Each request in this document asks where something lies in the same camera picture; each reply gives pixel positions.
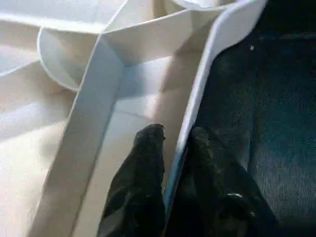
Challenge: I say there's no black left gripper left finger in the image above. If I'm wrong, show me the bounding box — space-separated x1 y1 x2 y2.
97 123 166 237

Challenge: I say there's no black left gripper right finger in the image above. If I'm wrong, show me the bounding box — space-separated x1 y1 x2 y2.
167 127 283 237

